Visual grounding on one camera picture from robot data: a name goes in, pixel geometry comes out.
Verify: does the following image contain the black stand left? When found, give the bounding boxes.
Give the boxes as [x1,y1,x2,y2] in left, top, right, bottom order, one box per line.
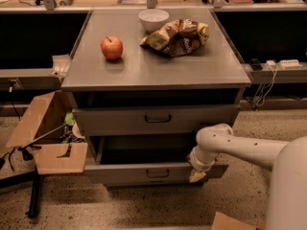
[0,123,68,219]

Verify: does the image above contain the red apple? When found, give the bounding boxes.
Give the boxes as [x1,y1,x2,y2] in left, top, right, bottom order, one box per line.
[101,36,123,60]

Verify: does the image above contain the cardboard box bottom right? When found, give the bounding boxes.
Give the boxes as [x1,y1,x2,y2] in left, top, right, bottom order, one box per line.
[211,212,265,230]

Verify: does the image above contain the white power strip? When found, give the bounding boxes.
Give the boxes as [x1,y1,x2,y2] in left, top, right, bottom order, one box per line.
[278,59,301,69]

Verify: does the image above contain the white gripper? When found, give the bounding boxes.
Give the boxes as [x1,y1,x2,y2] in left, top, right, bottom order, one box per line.
[187,146,215,183]

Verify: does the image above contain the white plastic tray left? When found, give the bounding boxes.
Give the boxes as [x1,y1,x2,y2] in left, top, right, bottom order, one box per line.
[50,55,71,78]

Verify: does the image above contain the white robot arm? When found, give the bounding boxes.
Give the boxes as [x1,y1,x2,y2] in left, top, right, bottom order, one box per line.
[188,124,307,230]

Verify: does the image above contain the white cables right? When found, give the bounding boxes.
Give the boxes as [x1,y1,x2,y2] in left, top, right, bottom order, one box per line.
[253,60,277,107]

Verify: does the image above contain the open cardboard box left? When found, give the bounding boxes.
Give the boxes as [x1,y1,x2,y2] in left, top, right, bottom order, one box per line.
[6,91,87,174]

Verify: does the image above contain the grey top drawer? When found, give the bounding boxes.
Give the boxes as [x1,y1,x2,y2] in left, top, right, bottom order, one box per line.
[73,104,240,136]

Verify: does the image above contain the grey metal drawer cabinet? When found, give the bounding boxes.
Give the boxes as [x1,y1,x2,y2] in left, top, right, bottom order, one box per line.
[60,7,252,189]

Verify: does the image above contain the white bowl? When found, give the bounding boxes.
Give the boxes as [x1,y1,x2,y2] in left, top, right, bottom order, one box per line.
[138,9,169,33]

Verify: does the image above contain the grey drawer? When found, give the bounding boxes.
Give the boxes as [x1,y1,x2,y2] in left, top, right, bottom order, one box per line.
[73,104,240,136]
[83,134,230,186]

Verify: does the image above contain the crumpled chip bag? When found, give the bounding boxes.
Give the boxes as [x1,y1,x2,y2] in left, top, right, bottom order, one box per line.
[140,18,209,58]

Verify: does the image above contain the black small device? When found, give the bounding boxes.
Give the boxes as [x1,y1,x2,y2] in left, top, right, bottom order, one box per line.
[249,58,263,71]

